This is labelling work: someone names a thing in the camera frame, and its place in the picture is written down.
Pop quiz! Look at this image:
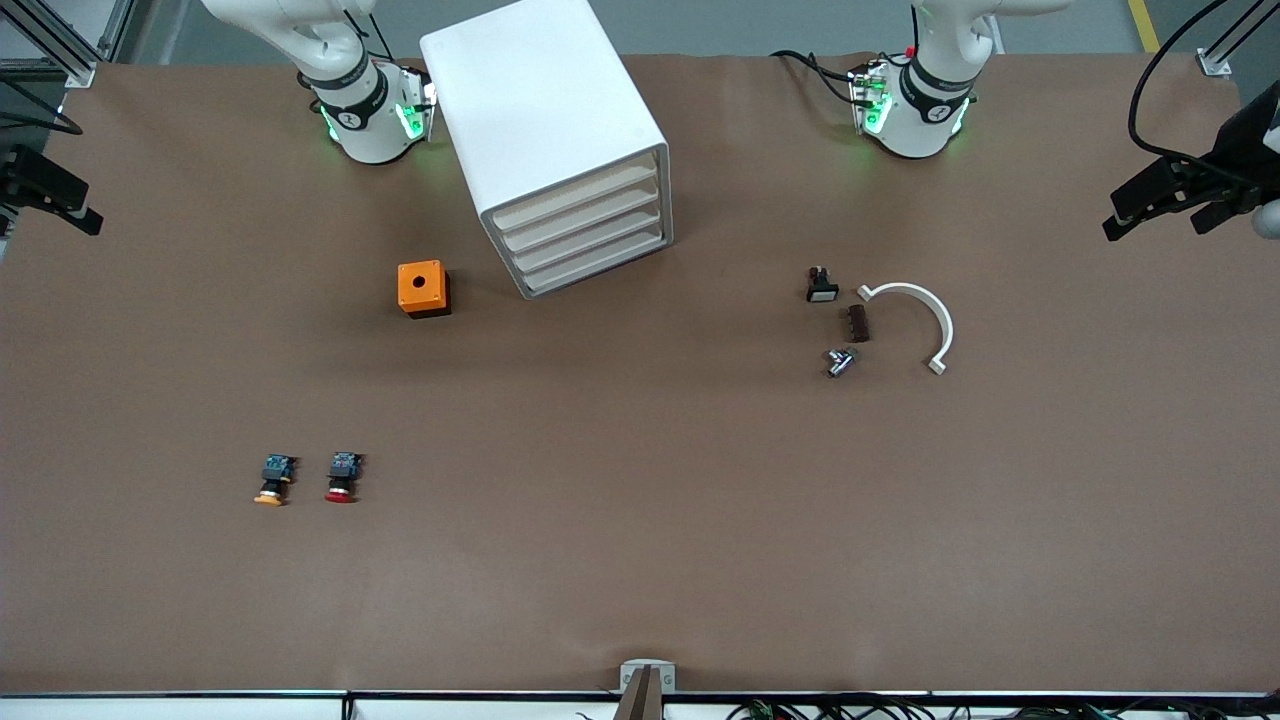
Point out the white plastic drawer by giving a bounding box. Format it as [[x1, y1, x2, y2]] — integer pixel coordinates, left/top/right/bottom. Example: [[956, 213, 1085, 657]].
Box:
[[505, 195, 671, 278], [494, 172, 669, 258], [484, 150, 667, 239], [516, 218, 673, 298]]

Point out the yellow mushroom push button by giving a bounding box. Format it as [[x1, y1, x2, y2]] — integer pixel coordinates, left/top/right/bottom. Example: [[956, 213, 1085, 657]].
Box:
[[253, 454, 298, 507]]

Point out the red mushroom push button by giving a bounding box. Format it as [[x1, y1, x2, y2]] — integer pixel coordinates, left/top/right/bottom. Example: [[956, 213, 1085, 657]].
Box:
[[324, 452, 365, 504]]

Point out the white drawer cabinet housing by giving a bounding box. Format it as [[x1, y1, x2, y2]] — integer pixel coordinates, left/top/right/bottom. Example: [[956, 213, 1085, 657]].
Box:
[[419, 0, 674, 301]]

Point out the orange box with round hole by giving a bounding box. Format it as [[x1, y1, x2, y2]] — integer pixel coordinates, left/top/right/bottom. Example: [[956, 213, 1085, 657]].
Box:
[[397, 260, 452, 319]]

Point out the brown table cover sheet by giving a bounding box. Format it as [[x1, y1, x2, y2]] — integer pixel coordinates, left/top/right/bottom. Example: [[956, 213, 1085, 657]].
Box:
[[0, 50, 1280, 698]]

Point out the aluminium frame post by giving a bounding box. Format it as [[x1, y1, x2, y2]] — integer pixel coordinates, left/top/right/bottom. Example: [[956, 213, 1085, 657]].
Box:
[[1195, 0, 1280, 79], [0, 0, 98, 89], [97, 0, 137, 63]]

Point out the white half-ring clamp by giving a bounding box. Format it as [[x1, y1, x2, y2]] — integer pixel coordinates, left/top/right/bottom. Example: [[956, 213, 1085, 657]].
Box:
[[857, 282, 956, 377]]

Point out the white table edge rail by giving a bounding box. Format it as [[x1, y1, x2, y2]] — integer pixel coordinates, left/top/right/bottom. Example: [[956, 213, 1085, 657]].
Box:
[[0, 688, 1280, 720]]

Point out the black cable bundle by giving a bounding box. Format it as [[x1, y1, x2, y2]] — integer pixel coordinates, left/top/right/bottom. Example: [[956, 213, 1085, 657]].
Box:
[[575, 695, 1136, 720]]

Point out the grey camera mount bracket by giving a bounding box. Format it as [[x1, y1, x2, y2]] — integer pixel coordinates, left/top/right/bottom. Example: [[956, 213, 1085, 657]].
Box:
[[612, 658, 678, 720]]

